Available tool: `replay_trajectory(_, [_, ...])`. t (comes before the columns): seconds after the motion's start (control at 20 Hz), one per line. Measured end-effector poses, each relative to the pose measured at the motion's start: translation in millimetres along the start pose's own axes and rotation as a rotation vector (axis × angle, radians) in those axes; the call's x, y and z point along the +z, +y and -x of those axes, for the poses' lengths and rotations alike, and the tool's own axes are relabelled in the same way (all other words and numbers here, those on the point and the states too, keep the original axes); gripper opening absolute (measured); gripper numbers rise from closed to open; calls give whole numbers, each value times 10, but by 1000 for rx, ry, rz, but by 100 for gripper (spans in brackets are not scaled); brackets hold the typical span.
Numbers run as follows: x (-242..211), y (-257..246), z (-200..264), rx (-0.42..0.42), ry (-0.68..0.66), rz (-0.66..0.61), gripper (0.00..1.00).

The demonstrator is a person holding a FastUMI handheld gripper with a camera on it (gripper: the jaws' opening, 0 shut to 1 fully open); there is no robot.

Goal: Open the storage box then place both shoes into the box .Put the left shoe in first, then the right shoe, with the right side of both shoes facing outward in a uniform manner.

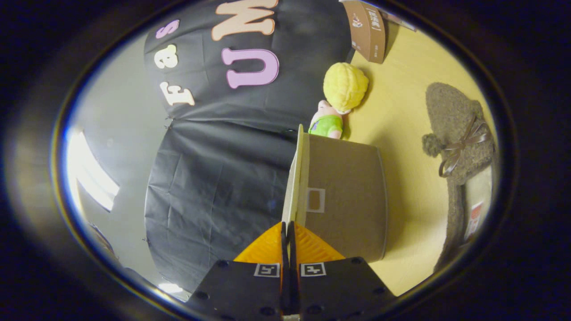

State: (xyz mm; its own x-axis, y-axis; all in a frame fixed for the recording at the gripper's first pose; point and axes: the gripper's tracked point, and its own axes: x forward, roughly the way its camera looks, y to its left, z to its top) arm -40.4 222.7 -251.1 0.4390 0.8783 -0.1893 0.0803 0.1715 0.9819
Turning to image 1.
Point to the brown beige storage box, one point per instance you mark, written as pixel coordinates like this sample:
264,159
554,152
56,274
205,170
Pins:
343,200

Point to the reddish brown cover book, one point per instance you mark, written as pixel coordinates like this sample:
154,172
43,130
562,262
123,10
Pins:
399,21

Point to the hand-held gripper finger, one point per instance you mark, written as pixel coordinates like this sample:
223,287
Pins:
284,290
293,290

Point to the pink plush doll yellow hat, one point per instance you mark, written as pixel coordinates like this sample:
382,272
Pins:
343,84

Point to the brown fuzzy shoe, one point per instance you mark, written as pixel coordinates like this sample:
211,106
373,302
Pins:
450,116

